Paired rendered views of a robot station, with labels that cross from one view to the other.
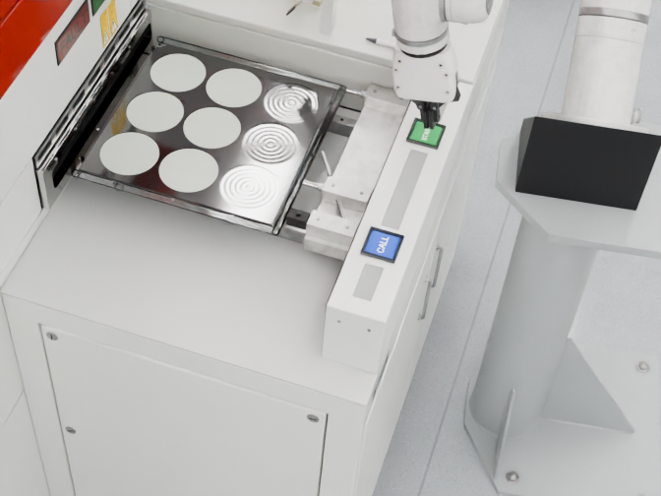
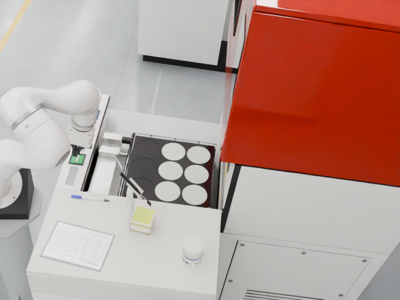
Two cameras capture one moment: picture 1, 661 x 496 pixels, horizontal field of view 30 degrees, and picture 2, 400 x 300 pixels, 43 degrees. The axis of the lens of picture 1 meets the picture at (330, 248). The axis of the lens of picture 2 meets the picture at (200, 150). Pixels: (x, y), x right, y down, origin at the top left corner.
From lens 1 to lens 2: 2.83 m
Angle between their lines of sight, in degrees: 82
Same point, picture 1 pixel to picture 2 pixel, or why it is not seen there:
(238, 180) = (153, 150)
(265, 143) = (146, 166)
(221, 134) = (165, 168)
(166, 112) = (191, 174)
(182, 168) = (175, 151)
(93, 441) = not seen: hidden behind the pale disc
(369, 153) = (101, 175)
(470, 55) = (56, 202)
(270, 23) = (158, 203)
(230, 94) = (168, 187)
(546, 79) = not seen: outside the picture
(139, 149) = (196, 156)
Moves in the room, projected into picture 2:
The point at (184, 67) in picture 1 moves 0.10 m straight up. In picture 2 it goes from (193, 197) to (196, 181)
